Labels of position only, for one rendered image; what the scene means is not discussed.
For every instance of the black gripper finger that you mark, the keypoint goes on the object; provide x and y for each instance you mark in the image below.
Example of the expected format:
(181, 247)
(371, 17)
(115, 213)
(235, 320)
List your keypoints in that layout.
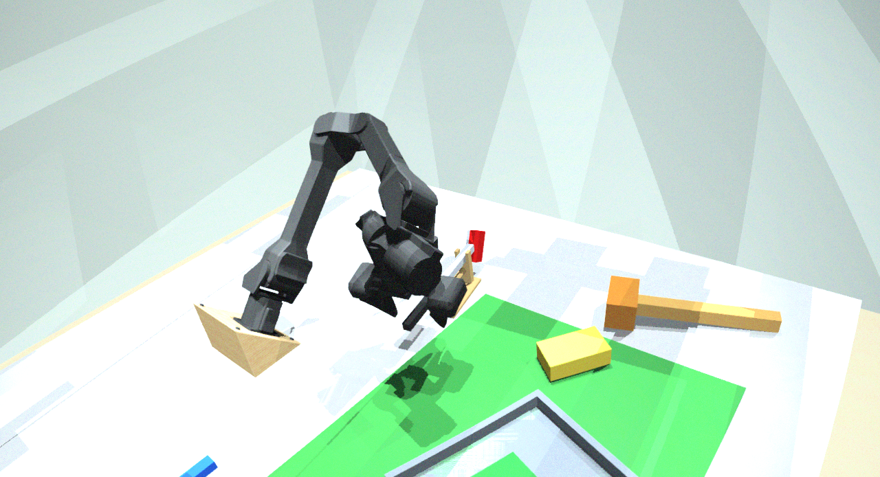
(383, 303)
(440, 320)

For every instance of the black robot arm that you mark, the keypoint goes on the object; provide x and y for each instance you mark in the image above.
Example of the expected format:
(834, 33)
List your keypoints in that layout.
(410, 254)

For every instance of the red putter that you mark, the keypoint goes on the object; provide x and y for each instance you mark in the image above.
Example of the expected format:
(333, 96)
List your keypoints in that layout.
(475, 243)

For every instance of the blue long thin bar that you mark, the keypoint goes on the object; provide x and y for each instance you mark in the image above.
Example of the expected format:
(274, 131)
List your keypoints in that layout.
(202, 469)

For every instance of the orange mallet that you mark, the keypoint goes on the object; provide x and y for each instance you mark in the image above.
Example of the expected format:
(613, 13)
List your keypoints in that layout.
(624, 302)

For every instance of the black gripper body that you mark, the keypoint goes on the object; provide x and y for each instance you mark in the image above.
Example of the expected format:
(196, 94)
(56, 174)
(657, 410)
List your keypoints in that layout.
(444, 300)

